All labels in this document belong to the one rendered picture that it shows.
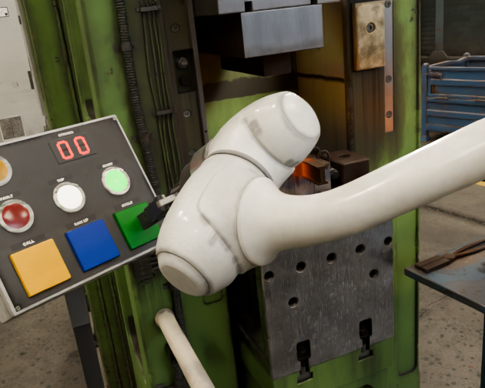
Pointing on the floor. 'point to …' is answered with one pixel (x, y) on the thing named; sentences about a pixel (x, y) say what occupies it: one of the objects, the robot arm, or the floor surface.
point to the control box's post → (84, 337)
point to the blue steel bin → (459, 92)
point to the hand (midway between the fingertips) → (152, 215)
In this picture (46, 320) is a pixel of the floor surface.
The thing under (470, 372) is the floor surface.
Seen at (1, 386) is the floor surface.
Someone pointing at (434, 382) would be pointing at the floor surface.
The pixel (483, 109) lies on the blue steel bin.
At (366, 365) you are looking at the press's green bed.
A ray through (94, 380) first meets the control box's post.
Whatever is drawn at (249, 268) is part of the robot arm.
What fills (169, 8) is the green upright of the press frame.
